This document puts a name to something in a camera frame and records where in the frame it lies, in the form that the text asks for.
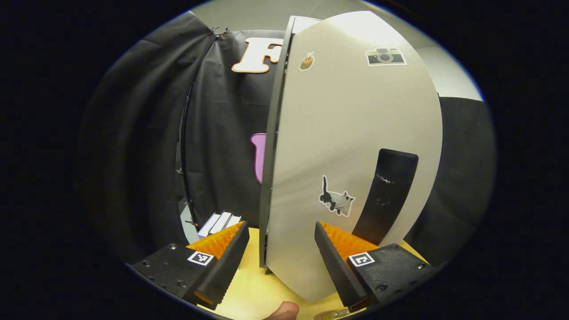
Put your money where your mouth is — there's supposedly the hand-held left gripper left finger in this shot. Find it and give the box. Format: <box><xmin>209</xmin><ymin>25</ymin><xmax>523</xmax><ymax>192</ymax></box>
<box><xmin>129</xmin><ymin>221</ymin><xmax>251</xmax><ymax>310</ymax></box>

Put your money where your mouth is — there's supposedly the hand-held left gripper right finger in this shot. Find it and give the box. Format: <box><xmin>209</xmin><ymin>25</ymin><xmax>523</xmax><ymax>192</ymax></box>
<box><xmin>314</xmin><ymin>221</ymin><xmax>438</xmax><ymax>312</ymax></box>

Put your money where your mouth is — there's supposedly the round brown coaster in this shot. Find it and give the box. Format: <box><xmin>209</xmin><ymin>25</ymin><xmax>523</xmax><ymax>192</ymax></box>
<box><xmin>313</xmin><ymin>309</ymin><xmax>352</xmax><ymax>320</ymax></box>

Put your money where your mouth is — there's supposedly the white grey cabinet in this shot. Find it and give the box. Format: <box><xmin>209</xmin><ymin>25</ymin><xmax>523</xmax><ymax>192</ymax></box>
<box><xmin>259</xmin><ymin>16</ymin><xmax>321</xmax><ymax>269</ymax></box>

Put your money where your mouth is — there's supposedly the white cabinet door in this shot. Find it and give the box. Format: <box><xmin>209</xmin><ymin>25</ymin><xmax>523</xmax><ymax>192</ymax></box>
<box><xmin>266</xmin><ymin>11</ymin><xmax>444</xmax><ymax>304</ymax></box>

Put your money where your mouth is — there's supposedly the black backdrop cloth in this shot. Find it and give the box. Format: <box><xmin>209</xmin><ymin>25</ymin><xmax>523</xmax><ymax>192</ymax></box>
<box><xmin>76</xmin><ymin>11</ymin><xmax>497</xmax><ymax>267</ymax></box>

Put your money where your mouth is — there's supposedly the black door handle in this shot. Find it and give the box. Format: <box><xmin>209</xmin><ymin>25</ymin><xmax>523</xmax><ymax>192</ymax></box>
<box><xmin>351</xmin><ymin>149</ymin><xmax>419</xmax><ymax>246</ymax></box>

